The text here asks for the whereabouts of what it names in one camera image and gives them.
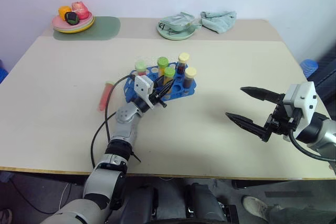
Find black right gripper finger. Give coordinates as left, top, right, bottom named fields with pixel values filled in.
left=225, top=112, right=271, bottom=143
left=240, top=86, right=286, bottom=104

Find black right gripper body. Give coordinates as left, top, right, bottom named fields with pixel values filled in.
left=263, top=100, right=300, bottom=136

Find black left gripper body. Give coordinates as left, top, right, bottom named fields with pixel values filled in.
left=150, top=90, right=168, bottom=109

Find green-capped orange test tube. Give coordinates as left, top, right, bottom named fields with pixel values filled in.
left=162, top=67, right=176, bottom=96

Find blue test tube rack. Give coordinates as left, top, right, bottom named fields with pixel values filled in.
left=123, top=61, right=197, bottom=103

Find green-capped yellow test tube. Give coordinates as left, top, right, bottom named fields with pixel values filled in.
left=156, top=56, right=169, bottom=76

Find green-capped red test tube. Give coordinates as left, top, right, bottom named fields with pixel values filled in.
left=134, top=60, right=147, bottom=77

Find yellow-capped brown test tube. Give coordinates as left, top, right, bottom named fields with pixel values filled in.
left=183, top=67, right=197, bottom=90

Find yellow-capped dark red test tube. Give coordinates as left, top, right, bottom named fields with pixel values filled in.
left=177, top=52, right=190, bottom=75

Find red liquid test tube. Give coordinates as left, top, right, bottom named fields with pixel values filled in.
left=97, top=80, right=116, bottom=112

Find pale green plate with drawing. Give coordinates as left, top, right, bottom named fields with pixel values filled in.
left=156, top=19, right=196, bottom=41

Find blue stacked stools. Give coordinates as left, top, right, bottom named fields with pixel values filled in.
left=300, top=59, right=319, bottom=79

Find dark chair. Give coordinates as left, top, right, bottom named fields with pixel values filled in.
left=307, top=53, right=336, bottom=109

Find clear plastic bag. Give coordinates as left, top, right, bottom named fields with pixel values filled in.
left=160, top=11, right=203, bottom=32

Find green table mat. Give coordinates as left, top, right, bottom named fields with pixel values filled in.
left=53, top=16, right=121, bottom=41

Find white shoe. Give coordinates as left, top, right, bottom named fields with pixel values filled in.
left=241, top=195, right=271, bottom=222

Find teal cloth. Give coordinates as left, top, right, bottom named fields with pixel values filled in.
left=200, top=10, right=238, bottom=35

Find dark green trouser leg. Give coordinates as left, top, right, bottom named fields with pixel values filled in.
left=267, top=205, right=336, bottom=224

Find light green stacked plate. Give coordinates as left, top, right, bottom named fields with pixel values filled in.
left=53, top=17, right=95, bottom=31

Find dark rounded robot leg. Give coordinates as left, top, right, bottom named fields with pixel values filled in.
left=123, top=182, right=161, bottom=224
left=183, top=182, right=228, bottom=224

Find yellow plate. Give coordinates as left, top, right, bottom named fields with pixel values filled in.
left=54, top=20, right=96, bottom=34

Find toy food pieces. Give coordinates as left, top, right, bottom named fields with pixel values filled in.
left=71, top=1, right=90, bottom=20

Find black and green toy ball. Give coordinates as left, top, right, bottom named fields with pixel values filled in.
left=64, top=11, right=80, bottom=25

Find orange toy food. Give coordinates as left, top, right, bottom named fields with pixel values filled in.
left=58, top=5, right=72, bottom=22

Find pink plate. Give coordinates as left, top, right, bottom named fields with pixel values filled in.
left=51, top=11, right=94, bottom=29

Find blue plastic crate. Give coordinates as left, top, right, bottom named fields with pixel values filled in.
left=0, top=60, right=9, bottom=84

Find grey shoe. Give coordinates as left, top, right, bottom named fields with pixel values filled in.
left=0, top=209, right=13, bottom=224

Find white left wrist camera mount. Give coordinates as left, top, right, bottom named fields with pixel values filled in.
left=133, top=75, right=155, bottom=110

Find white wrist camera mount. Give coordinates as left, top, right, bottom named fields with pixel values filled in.
left=133, top=75, right=155, bottom=110
left=282, top=81, right=318, bottom=126

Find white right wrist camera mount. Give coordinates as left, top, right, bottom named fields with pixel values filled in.
left=282, top=81, right=318, bottom=126

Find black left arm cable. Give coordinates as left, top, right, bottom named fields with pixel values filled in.
left=90, top=74, right=137, bottom=168

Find black table frame bar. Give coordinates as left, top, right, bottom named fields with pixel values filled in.
left=230, top=179, right=334, bottom=190

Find white floor cable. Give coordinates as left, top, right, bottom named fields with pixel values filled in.
left=59, top=182, right=73, bottom=210

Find black floor cable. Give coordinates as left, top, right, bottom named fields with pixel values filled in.
left=7, top=178, right=61, bottom=215

